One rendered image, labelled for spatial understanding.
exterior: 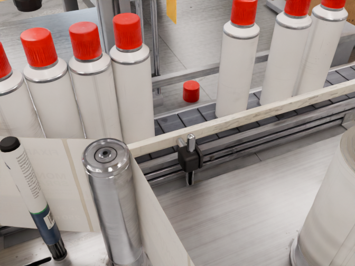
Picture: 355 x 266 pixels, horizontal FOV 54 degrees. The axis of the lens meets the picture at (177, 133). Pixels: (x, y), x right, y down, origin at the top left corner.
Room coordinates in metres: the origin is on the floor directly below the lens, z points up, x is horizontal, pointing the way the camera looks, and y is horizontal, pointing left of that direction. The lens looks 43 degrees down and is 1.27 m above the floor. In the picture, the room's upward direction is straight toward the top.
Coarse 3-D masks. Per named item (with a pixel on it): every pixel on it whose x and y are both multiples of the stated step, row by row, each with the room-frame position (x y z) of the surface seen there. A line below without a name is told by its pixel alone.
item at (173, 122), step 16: (336, 80) 0.57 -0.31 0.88; (256, 96) 0.52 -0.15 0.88; (352, 96) 0.52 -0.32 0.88; (192, 112) 0.47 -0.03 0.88; (208, 112) 0.47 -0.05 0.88; (288, 112) 0.47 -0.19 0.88; (304, 112) 0.47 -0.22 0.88; (160, 128) 0.43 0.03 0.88; (176, 128) 0.43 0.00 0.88; (240, 128) 0.43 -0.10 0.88; (144, 160) 0.36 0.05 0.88
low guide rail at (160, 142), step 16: (352, 80) 0.52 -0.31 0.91; (304, 96) 0.47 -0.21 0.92; (320, 96) 0.48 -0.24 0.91; (336, 96) 0.49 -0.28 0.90; (240, 112) 0.43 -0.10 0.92; (256, 112) 0.43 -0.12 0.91; (272, 112) 0.44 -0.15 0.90; (192, 128) 0.39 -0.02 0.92; (208, 128) 0.39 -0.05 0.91; (224, 128) 0.41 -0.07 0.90; (128, 144) 0.36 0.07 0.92; (144, 144) 0.36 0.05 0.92; (160, 144) 0.36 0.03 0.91; (176, 144) 0.37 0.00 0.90
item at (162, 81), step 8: (344, 32) 0.60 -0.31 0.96; (352, 32) 0.60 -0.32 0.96; (344, 40) 0.59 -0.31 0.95; (256, 56) 0.52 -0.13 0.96; (264, 56) 0.52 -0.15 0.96; (208, 64) 0.49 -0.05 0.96; (216, 64) 0.49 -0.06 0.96; (176, 72) 0.47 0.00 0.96; (184, 72) 0.47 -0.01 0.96; (192, 72) 0.47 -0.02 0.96; (200, 72) 0.48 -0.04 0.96; (208, 72) 0.48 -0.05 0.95; (216, 72) 0.49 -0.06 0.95; (152, 80) 0.45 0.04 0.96; (160, 80) 0.45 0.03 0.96; (168, 80) 0.45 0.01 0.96; (176, 80) 0.46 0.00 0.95; (184, 80) 0.46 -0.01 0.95; (152, 88) 0.44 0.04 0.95
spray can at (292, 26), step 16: (288, 0) 0.49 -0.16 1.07; (304, 0) 0.47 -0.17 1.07; (288, 16) 0.48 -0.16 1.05; (304, 16) 0.48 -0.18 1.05; (288, 32) 0.47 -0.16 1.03; (304, 32) 0.47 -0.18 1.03; (272, 48) 0.49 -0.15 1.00; (288, 48) 0.47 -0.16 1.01; (304, 48) 0.48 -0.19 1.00; (272, 64) 0.48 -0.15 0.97; (288, 64) 0.47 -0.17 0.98; (272, 80) 0.47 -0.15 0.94; (288, 80) 0.47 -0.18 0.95; (272, 96) 0.47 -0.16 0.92; (288, 96) 0.47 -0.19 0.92
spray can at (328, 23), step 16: (336, 0) 0.50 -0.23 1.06; (320, 16) 0.50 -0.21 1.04; (336, 16) 0.49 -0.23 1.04; (320, 32) 0.50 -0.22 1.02; (336, 32) 0.49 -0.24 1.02; (320, 48) 0.49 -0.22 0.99; (336, 48) 0.50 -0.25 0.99; (304, 64) 0.50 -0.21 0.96; (320, 64) 0.49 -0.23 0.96; (304, 80) 0.50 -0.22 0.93; (320, 80) 0.49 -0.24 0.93
